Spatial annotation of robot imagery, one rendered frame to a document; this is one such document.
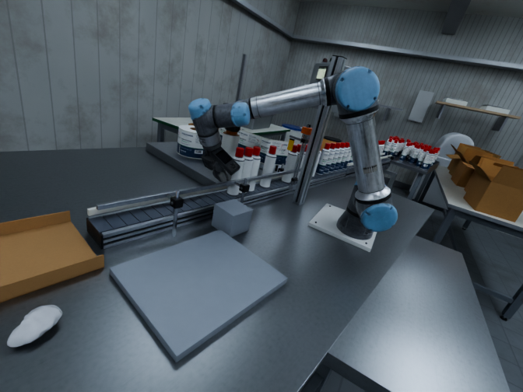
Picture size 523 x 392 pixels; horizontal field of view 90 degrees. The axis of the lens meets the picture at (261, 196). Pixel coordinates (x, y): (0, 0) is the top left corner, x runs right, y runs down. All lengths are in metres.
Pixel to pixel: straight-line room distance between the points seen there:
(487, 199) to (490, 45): 3.79
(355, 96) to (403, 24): 5.29
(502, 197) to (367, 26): 4.35
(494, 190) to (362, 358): 2.10
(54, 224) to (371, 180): 0.99
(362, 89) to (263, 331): 0.68
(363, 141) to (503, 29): 5.32
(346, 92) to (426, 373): 0.71
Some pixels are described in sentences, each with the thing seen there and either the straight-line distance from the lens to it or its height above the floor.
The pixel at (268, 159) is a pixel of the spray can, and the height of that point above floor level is 1.02.
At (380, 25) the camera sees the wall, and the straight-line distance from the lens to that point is 6.15.
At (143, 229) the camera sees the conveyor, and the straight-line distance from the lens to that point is 0.89.
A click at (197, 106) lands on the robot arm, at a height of 1.23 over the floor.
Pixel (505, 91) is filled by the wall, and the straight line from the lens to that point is 6.01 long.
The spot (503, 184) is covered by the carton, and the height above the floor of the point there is 1.03.
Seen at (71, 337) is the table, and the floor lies 0.83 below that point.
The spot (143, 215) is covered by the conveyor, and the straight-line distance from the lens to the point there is 0.93.
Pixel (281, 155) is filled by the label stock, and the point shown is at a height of 0.98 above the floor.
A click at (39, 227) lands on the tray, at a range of 0.99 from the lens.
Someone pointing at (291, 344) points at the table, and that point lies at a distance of 0.67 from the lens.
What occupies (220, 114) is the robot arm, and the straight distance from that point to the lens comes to 0.89.
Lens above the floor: 1.34
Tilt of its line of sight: 23 degrees down
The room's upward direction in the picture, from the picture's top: 13 degrees clockwise
